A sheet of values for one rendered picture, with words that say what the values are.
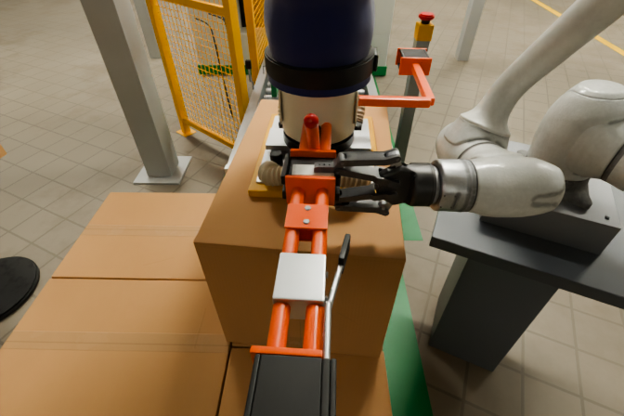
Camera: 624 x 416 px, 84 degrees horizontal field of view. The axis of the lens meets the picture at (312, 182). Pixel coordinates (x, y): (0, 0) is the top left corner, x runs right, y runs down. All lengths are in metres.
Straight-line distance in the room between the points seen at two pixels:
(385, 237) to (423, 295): 1.12
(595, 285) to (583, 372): 0.86
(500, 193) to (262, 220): 0.43
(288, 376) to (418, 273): 1.52
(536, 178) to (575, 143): 0.37
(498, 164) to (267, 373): 0.46
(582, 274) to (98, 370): 1.20
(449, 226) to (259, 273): 0.55
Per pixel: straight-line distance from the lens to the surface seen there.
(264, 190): 0.75
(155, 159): 2.42
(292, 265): 0.45
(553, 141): 1.01
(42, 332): 1.25
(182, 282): 1.17
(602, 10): 0.67
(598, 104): 0.98
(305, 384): 0.38
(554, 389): 1.80
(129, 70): 2.15
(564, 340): 1.93
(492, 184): 0.61
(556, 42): 0.69
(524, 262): 1.03
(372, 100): 0.84
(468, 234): 1.03
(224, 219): 0.73
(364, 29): 0.68
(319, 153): 0.62
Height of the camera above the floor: 1.45
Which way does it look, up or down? 40 degrees down
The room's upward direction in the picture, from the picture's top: straight up
